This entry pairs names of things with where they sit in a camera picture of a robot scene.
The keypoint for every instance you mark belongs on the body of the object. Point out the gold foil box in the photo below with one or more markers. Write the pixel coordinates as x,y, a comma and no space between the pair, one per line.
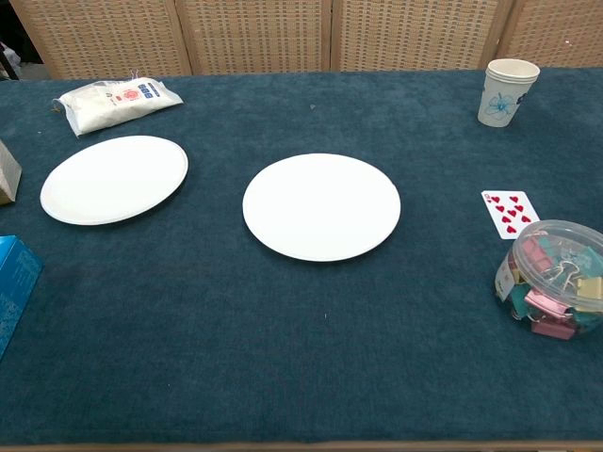
7,179

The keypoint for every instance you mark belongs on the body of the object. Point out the woven folding screen panel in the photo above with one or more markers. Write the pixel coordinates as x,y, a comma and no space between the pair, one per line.
103,33
254,33
560,28
419,33

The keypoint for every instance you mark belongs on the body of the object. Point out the white powder bag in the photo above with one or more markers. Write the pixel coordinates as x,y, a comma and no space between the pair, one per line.
108,106

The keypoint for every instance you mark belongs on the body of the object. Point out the white paper cup blue flower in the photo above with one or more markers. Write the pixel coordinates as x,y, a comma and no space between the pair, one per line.
499,103

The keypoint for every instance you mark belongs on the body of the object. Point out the blue cookie box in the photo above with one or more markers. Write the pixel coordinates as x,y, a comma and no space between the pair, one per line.
16,282

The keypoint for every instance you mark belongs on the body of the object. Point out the nine of hearts playing card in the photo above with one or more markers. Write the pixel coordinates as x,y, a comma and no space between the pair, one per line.
506,212

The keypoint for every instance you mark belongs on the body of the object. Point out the white round plate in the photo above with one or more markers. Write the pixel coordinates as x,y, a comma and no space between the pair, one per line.
113,179
321,206

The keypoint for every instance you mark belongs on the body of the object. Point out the clear jar of binder clips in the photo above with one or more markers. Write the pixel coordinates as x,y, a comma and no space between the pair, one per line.
551,263

